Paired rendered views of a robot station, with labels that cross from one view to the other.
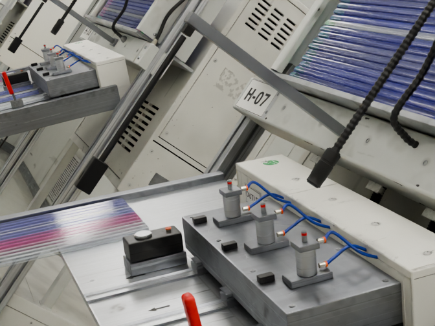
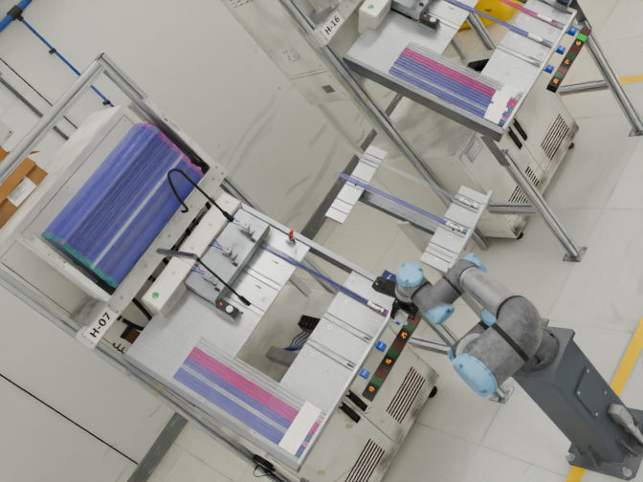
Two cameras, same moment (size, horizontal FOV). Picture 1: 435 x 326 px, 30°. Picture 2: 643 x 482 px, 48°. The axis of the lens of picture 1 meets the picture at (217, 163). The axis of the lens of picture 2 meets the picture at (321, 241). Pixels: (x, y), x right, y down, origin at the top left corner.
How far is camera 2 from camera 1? 2.53 m
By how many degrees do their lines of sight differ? 88
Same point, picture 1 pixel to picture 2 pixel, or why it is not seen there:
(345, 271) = (237, 223)
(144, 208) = (175, 362)
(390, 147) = (177, 223)
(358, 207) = (197, 236)
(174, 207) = (170, 349)
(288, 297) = (260, 229)
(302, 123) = (140, 279)
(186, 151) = not seen: outside the picture
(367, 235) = (220, 222)
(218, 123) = not seen: outside the picture
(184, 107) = not seen: outside the picture
